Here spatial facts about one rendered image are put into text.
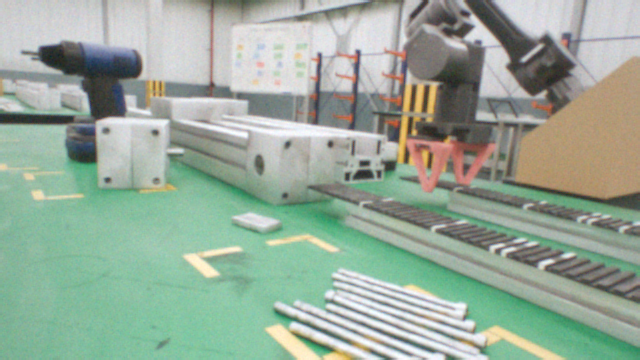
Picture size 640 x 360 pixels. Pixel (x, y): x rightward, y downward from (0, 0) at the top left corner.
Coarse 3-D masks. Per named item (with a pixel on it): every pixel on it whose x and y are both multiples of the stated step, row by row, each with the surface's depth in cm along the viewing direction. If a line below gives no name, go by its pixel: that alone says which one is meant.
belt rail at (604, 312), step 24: (360, 216) 50; (384, 216) 46; (384, 240) 46; (408, 240) 44; (432, 240) 41; (456, 264) 39; (480, 264) 38; (504, 264) 35; (504, 288) 36; (528, 288) 34; (552, 288) 33; (576, 288) 31; (576, 312) 31; (600, 312) 31; (624, 312) 29; (624, 336) 29
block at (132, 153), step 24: (120, 120) 64; (144, 120) 67; (168, 120) 71; (96, 144) 61; (120, 144) 61; (144, 144) 62; (168, 144) 71; (120, 168) 62; (144, 168) 63; (168, 168) 72
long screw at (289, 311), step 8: (280, 304) 30; (280, 312) 29; (288, 312) 29; (296, 312) 29; (304, 320) 28; (312, 320) 28; (320, 320) 28; (320, 328) 27; (328, 328) 27; (336, 328) 27; (336, 336) 27; (344, 336) 26; (352, 336) 26; (360, 336) 26; (352, 344) 26; (360, 344) 26; (368, 344) 25; (376, 344) 25; (376, 352) 25; (384, 352) 25; (392, 352) 25
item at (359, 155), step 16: (272, 128) 95; (288, 128) 90; (304, 128) 86; (320, 128) 93; (336, 128) 92; (352, 144) 77; (368, 144) 81; (352, 160) 77; (368, 160) 80; (384, 160) 82; (336, 176) 78; (352, 176) 82; (368, 176) 82
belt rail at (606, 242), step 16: (448, 192) 62; (448, 208) 62; (464, 208) 60; (480, 208) 59; (496, 208) 56; (512, 208) 55; (512, 224) 55; (528, 224) 53; (544, 224) 52; (560, 224) 50; (576, 224) 49; (560, 240) 50; (576, 240) 49; (592, 240) 48; (608, 240) 47; (624, 240) 45; (608, 256) 46; (624, 256) 45
